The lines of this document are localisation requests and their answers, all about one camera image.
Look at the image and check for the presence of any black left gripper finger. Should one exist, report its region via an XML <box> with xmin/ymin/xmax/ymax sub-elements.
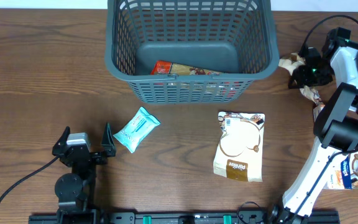
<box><xmin>101</xmin><ymin>123</ymin><xmax>116</xmax><ymax>152</ymax></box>
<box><xmin>53</xmin><ymin>126</ymin><xmax>70</xmax><ymax>151</ymax></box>

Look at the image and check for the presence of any orange spaghetti package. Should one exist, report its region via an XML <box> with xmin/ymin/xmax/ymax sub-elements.
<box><xmin>150</xmin><ymin>60</ymin><xmax>239</xmax><ymax>99</ymax></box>

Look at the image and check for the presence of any Kleenex tissue multipack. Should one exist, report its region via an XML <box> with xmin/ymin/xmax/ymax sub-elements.
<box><xmin>313</xmin><ymin>104</ymin><xmax>353</xmax><ymax>190</ymax></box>

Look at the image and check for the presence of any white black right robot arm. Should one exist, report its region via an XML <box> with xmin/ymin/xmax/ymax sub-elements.
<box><xmin>268</xmin><ymin>27</ymin><xmax>358</xmax><ymax>223</ymax></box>

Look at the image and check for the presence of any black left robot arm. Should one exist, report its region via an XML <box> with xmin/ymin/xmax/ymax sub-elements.
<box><xmin>52</xmin><ymin>123</ymin><xmax>116</xmax><ymax>223</ymax></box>

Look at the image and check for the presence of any teal wet wipes pack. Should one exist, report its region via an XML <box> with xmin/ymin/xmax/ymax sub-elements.
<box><xmin>113</xmin><ymin>107</ymin><xmax>160</xmax><ymax>153</ymax></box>

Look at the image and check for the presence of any grey plastic basket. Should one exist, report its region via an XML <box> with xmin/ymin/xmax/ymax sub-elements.
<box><xmin>104</xmin><ymin>0</ymin><xmax>279</xmax><ymax>104</ymax></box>

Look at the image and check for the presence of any beige Panitee snack bag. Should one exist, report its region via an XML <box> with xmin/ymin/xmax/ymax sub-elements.
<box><xmin>213</xmin><ymin>111</ymin><xmax>265</xmax><ymax>182</ymax></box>

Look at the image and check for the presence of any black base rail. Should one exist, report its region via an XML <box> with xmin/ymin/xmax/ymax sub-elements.
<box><xmin>28</xmin><ymin>208</ymin><xmax>341</xmax><ymax>224</ymax></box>

